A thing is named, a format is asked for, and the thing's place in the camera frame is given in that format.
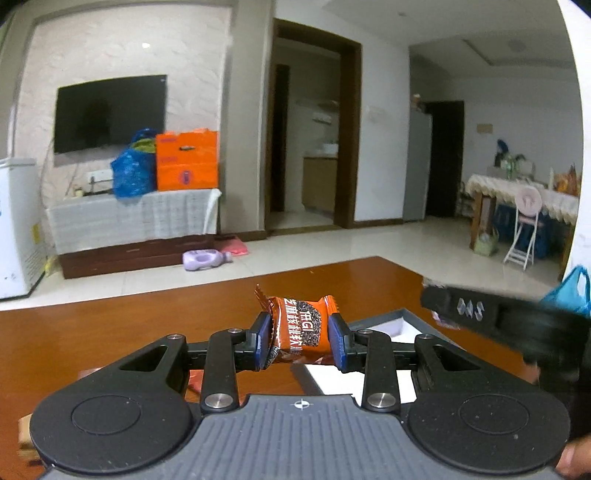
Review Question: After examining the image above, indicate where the wooden dining table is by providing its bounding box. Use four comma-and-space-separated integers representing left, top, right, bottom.
465, 173, 580, 275

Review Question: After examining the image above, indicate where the lace tablecloth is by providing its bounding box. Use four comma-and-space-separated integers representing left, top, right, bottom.
465, 173, 580, 225

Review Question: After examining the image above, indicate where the dark wooden door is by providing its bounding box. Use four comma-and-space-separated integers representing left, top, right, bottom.
425, 100, 465, 219

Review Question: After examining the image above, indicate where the tan snack packet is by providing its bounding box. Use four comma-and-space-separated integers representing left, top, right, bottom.
17, 413, 41, 459

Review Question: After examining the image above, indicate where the white chest freezer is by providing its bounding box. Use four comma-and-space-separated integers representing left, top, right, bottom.
0, 158, 47, 301

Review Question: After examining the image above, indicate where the orange cardboard box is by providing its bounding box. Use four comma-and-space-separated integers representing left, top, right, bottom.
156, 131, 219, 192

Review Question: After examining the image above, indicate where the dark wooden television cabinet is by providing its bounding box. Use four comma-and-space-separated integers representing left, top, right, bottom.
58, 233, 218, 280

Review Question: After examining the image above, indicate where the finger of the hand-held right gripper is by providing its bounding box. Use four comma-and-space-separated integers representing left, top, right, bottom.
421, 285, 504, 333

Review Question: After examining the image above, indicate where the blue plastic bag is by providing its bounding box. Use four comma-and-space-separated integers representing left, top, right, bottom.
538, 265, 591, 319
111, 128, 158, 199

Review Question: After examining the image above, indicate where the person's right hand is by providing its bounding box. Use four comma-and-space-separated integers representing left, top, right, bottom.
556, 434, 591, 478

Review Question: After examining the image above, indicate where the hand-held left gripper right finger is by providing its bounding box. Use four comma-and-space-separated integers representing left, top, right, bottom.
328, 314, 499, 413

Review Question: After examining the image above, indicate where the kitchen counter cabinet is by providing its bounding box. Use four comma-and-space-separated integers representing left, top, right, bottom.
302, 154, 338, 213

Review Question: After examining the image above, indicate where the pink cloth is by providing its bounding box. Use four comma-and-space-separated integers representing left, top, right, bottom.
215, 236, 250, 257

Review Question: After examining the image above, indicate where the white checked cloth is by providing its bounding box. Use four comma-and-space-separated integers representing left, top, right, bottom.
45, 188, 222, 254

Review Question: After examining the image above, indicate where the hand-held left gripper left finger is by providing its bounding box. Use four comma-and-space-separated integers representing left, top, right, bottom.
88, 312, 274, 413

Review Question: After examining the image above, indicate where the black wall television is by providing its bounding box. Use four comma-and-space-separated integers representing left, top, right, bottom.
54, 75, 168, 155

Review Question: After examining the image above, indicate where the green basket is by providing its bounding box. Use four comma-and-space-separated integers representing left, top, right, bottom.
473, 228, 499, 257

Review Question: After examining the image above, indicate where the orange brown snack packet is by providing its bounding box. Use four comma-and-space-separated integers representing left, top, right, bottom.
253, 285, 342, 366

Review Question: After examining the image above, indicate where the grey cardboard box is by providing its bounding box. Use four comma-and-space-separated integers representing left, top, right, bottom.
291, 308, 462, 407

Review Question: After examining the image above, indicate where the white folding chair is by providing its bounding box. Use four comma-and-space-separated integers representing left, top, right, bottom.
503, 185, 546, 268

